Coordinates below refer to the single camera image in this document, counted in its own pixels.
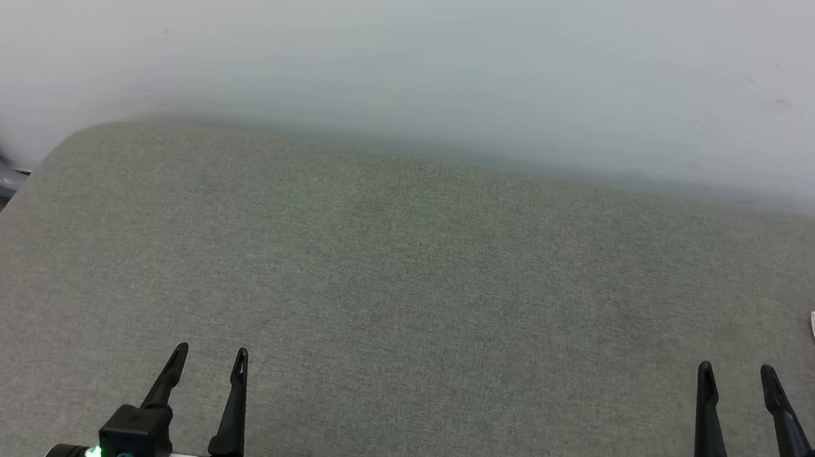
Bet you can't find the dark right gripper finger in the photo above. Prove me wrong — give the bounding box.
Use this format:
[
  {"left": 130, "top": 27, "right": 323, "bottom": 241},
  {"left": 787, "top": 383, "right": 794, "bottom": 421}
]
[
  {"left": 688, "top": 361, "right": 749, "bottom": 457},
  {"left": 752, "top": 364, "right": 815, "bottom": 457}
]

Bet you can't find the grey fabric sofa seat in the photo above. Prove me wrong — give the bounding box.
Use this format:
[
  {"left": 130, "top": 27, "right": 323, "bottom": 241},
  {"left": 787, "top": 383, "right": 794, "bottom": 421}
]
[{"left": 0, "top": 106, "right": 815, "bottom": 457}]

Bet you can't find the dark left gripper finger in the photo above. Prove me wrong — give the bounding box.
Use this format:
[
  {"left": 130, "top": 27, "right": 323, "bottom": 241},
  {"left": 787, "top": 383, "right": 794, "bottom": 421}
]
[
  {"left": 207, "top": 346, "right": 256, "bottom": 457},
  {"left": 141, "top": 339, "right": 190, "bottom": 413}
]

